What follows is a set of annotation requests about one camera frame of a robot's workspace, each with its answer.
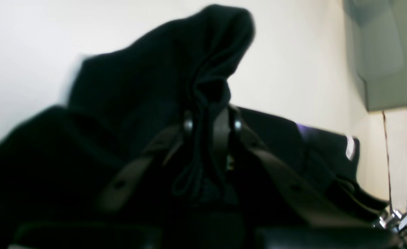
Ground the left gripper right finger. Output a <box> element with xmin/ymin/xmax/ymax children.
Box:
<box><xmin>217</xmin><ymin>105</ymin><xmax>368</xmax><ymax>228</ymax></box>

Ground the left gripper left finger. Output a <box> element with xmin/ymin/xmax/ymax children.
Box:
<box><xmin>98</xmin><ymin>110</ymin><xmax>193</xmax><ymax>212</ymax></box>

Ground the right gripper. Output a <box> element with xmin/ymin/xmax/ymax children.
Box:
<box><xmin>373</xmin><ymin>192</ymin><xmax>407</xmax><ymax>249</ymax></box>

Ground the black T-shirt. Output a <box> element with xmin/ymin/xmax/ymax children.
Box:
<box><xmin>0</xmin><ymin>4</ymin><xmax>361</xmax><ymax>249</ymax></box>

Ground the white cardboard box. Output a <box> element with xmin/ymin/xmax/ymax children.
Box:
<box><xmin>343</xmin><ymin>0</ymin><xmax>407</xmax><ymax>112</ymax></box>

